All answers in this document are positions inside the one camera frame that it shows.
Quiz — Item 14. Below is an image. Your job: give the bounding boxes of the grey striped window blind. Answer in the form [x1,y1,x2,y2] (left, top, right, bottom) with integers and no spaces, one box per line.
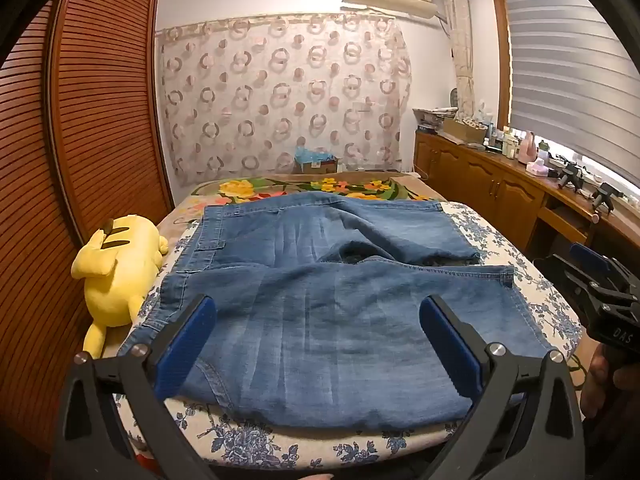
[500,0,640,186]

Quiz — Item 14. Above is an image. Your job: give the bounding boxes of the beige tied curtain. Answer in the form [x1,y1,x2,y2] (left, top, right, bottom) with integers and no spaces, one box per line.
[440,0,476,118]

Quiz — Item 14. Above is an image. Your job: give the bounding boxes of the group of cosmetic bottles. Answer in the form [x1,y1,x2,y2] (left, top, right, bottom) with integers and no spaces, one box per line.
[485,125,521,158]

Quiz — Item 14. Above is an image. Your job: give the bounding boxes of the stack of newspapers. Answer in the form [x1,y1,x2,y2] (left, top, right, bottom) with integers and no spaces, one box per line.
[414,106,458,128]

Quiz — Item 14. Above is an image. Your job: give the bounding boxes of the circle patterned curtain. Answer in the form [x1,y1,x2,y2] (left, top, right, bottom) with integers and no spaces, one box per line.
[155,12,413,191]

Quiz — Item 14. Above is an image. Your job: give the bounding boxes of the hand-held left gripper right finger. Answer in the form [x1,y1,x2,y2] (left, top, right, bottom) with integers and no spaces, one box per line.
[419,294,586,480]

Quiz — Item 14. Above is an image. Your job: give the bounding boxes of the wooden louvered wardrobe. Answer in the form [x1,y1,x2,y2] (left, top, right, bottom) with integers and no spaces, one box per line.
[0,0,176,466]

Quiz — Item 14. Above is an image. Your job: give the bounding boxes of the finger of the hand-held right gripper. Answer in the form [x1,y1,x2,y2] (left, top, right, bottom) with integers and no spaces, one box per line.
[532,255,608,311]
[570,242,640,292]

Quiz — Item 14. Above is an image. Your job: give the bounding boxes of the open cardboard box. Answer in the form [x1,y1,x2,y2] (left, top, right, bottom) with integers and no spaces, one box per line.
[442,117,488,145]

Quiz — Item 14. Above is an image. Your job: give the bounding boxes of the pink bottle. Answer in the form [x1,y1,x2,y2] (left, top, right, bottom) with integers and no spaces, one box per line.
[517,130,536,165]

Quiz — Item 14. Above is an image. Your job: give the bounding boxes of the person's right hand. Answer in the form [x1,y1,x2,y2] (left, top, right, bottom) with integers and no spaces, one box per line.
[580,349,640,420]

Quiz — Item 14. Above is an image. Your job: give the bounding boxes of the cardboard box with blue items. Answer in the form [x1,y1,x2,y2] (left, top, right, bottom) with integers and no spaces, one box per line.
[294,147,341,175]

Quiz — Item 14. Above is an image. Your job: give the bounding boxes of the yellow plush toy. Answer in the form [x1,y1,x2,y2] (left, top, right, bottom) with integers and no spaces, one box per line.
[70,214,169,360]

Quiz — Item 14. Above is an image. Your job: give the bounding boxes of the colourful flower blanket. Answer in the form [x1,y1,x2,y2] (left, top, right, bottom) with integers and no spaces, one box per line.
[187,172,446,206]

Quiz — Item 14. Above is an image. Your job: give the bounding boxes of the blue denim pants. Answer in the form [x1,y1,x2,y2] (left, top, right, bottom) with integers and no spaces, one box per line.
[120,191,553,433]

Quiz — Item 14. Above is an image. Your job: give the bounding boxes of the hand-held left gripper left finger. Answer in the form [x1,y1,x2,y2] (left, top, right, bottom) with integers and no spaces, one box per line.
[59,294,219,480]

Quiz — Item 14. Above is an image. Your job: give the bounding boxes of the black small tripod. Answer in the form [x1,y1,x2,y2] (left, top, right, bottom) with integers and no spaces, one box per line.
[557,162,583,191]
[592,182,621,213]

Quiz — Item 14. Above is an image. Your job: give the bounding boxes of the wooden cabinet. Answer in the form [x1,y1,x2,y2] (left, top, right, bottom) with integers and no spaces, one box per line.
[412,130,640,261]

